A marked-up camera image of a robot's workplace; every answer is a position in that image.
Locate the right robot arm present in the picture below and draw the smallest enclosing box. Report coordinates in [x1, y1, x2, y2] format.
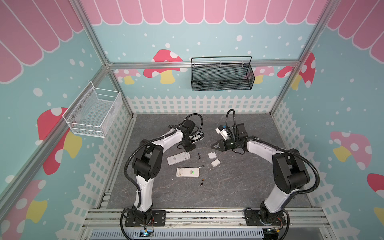
[211, 123, 320, 226]

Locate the white battery cover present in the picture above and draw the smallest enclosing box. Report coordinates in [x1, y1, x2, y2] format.
[208, 153, 217, 159]
[211, 159, 221, 168]

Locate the white slotted cable duct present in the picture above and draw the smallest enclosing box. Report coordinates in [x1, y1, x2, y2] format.
[89, 229, 265, 240]

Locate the black mesh wall basket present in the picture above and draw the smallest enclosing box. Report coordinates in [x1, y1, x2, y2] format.
[191, 56, 256, 92]

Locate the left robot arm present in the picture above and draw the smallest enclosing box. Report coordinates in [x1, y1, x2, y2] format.
[124, 113, 204, 226]

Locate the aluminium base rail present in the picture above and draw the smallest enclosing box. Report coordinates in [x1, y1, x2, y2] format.
[78, 208, 337, 240]

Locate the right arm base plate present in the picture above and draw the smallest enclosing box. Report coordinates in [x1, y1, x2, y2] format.
[244, 208, 287, 227]

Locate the white remote control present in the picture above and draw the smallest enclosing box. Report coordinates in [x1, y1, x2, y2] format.
[176, 168, 200, 178]
[167, 152, 191, 166]

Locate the white mesh wall basket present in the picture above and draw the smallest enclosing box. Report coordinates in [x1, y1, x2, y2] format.
[63, 82, 123, 138]

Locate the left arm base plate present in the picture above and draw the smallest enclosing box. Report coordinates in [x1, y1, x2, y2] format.
[123, 210, 167, 227]

